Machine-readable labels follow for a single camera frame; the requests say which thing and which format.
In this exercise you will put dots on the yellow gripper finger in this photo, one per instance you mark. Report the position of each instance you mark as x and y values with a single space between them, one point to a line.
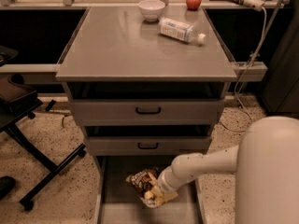
154 197

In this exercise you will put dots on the brown chip bag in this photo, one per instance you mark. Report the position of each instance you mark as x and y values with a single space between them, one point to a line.
145 180

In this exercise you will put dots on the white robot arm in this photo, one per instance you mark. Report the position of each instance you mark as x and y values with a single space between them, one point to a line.
266 168

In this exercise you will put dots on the grey bottom drawer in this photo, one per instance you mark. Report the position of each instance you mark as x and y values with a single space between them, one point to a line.
118 203

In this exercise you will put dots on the grey drawer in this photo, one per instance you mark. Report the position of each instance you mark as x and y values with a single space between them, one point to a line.
144 103
118 203
146 140

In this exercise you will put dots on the grey middle drawer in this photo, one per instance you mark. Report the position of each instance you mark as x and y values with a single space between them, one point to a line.
146 140

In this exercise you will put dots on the grey drawer cabinet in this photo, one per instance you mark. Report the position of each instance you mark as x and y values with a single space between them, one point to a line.
115 44

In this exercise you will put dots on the grey top drawer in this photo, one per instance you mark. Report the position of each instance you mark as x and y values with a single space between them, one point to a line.
144 103

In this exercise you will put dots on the dark cabinet at right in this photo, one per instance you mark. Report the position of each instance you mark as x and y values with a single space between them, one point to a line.
280 88

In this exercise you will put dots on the clear plastic bottle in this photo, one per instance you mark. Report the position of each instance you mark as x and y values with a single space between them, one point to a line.
182 31

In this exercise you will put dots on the black office chair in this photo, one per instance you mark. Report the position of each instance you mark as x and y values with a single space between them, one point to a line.
18 101

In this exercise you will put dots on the white ceramic bowl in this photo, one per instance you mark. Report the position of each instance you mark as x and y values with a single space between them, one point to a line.
151 10

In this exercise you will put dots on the red apple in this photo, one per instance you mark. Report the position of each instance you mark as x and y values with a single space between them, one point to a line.
193 4

